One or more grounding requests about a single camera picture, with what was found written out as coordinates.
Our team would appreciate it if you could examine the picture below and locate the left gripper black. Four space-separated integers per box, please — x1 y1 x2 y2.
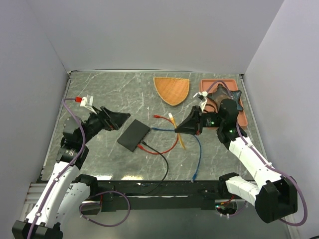
79 106 130 145

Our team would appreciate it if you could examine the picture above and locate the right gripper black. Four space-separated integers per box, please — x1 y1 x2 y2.
174 106 224 135

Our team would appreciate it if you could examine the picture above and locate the black network switch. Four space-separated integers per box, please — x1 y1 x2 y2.
117 119 151 152

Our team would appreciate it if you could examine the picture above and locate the yellow ethernet cable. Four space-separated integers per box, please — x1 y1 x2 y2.
168 113 186 150

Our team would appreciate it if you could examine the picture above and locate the black ethernet cable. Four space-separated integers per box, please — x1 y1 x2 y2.
124 141 169 196

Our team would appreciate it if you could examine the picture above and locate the red ethernet cable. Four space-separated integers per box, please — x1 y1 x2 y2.
137 114 179 155

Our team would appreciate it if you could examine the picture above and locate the blue ethernet cable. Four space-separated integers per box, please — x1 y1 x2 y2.
151 127 202 183

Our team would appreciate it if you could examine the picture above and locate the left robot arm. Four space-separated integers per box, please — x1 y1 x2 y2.
12 107 131 239

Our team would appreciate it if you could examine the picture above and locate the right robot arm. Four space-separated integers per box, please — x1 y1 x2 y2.
174 99 298 223

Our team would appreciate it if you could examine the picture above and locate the pink rectangular tray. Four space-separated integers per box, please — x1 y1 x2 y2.
199 79 248 128

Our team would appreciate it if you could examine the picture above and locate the orange woven basket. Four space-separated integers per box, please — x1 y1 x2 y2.
154 77 190 106

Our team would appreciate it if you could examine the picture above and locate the blue star-shaped dish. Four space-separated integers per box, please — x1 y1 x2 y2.
207 84 244 112

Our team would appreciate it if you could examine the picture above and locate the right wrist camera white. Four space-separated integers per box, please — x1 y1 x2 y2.
193 91 208 112

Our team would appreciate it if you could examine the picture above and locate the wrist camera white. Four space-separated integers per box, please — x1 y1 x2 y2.
75 95 97 114
193 91 208 112

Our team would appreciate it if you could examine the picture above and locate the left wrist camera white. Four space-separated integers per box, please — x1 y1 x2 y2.
75 95 97 114

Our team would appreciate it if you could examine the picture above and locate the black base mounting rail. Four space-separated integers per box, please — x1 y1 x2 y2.
37 174 250 212

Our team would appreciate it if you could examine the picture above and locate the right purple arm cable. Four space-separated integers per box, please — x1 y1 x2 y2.
205 81 309 227

